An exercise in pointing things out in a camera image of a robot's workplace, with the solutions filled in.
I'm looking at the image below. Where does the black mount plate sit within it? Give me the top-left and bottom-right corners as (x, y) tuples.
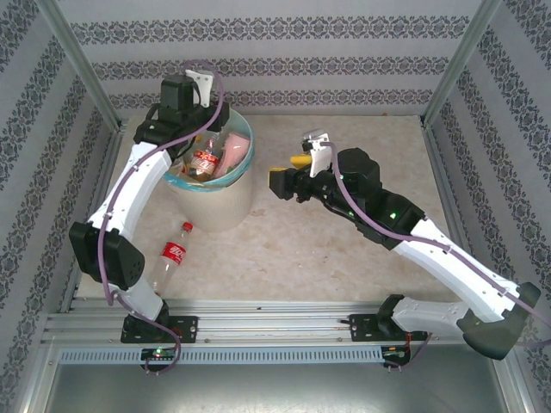
(121, 315), (200, 344)
(349, 312), (428, 344)

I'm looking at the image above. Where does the slotted grey cable duct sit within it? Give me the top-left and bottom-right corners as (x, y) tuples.
(58, 346), (388, 366)

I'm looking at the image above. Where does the aluminium side rail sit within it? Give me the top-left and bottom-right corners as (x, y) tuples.
(423, 122), (490, 309)
(58, 122), (128, 313)

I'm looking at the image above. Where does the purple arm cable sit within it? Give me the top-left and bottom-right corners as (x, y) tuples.
(326, 141), (551, 375)
(97, 59), (225, 376)

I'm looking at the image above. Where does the black right mount plate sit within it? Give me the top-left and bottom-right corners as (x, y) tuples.
(349, 312), (428, 344)

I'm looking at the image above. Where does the black left mount plate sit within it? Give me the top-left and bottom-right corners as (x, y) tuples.
(121, 315), (200, 344)

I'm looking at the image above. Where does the cola bottle red label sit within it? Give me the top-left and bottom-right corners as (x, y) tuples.
(144, 221), (195, 300)

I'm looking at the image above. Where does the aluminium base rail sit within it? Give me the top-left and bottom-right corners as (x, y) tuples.
(40, 299), (509, 345)

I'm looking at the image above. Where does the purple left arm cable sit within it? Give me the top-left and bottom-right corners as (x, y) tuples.
(97, 59), (225, 376)

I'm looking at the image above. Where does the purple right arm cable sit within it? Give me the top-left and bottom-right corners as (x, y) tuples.
(326, 141), (551, 375)

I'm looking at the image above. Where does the left circuit board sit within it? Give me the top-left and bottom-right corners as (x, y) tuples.
(141, 347), (176, 361)

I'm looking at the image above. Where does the red-capped bottle red yellow label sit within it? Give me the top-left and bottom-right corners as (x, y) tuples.
(190, 136), (221, 178)

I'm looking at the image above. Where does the grey metal panel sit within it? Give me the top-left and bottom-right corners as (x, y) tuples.
(25, 343), (530, 413)

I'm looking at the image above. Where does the aluminium frame post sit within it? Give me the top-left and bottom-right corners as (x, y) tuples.
(423, 0), (504, 126)
(36, 0), (127, 133)

